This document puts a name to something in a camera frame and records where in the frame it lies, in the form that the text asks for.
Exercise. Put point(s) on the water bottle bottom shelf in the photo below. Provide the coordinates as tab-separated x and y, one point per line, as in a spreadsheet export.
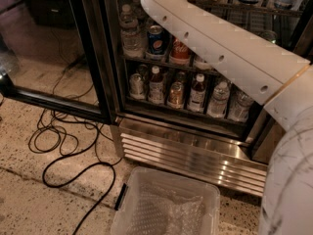
219	99

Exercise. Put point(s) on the stainless steel display fridge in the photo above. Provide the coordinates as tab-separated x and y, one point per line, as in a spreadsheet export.
216	150

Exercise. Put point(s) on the orange can bottom shelf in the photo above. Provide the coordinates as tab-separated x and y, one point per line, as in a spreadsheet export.
176	95

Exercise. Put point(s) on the bubble wrap sheet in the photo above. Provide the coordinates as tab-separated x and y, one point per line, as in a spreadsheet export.
166	212

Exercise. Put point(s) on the blue pepsi can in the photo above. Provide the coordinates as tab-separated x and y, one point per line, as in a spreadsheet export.
156	42

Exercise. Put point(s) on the silver can bottom shelf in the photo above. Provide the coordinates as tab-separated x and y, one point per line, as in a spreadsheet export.
137	90

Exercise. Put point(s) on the dark juice bottle white cap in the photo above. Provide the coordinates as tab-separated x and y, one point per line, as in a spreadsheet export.
197	94

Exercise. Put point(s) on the tea bottle white cap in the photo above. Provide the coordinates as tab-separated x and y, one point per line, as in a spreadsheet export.
156	93

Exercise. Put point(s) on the water bottle bottom right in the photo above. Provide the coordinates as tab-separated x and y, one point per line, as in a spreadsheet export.
239	106

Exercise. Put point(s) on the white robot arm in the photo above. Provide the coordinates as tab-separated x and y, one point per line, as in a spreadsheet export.
277	79

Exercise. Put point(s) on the dark cabinet background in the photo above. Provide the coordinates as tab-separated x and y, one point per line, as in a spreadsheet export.
54	13

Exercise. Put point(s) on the clear water bottle middle shelf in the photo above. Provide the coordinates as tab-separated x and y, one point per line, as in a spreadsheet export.
130	33

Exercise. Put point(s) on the open glass fridge door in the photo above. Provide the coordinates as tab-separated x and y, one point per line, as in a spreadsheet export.
54	68

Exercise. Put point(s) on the red coke can middle shelf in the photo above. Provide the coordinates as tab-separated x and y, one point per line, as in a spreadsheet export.
180	53

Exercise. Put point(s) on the clear plastic storage bin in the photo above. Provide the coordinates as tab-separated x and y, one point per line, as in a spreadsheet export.
129	196

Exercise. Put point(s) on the white diet soda can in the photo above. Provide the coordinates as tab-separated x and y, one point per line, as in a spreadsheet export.
201	64

